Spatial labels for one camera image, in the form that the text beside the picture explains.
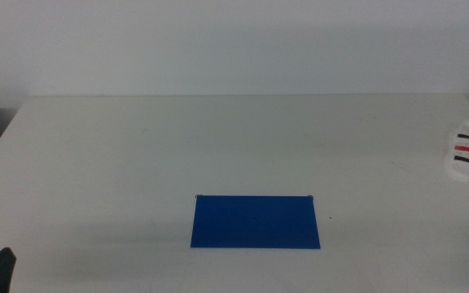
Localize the white shoe black red stripes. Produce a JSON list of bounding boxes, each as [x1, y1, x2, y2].
[[443, 119, 469, 183]]

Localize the blue rectangular mat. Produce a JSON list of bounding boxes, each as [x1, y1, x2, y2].
[[190, 195, 322, 250]]

